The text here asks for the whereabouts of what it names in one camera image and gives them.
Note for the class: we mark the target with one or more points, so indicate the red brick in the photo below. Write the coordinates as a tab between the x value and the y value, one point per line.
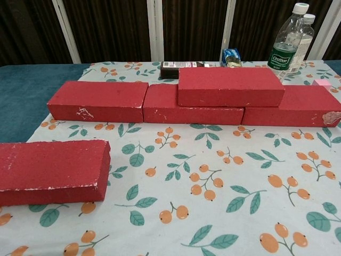
229	82
293	117
191	116
98	96
50	168

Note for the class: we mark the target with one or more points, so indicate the brown medicine bottle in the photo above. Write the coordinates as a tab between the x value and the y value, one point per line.
169	70

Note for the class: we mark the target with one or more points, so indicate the blue cookie package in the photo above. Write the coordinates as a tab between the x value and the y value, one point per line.
231	58

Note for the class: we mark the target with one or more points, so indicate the dark brown pleated curtain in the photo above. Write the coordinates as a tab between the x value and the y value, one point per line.
191	26

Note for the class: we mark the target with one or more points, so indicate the floral print tablecloth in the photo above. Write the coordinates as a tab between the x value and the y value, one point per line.
170	234

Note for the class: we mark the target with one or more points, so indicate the green label water bottle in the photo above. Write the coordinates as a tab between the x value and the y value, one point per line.
283	58

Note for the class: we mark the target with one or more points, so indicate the pink cube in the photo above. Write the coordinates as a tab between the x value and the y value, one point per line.
322	84

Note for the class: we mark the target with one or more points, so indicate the white label water bottle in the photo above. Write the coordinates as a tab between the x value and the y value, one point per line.
307	34

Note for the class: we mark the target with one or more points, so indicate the white metal frame post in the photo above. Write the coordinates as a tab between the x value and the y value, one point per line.
228	26
325	32
66	32
155	29

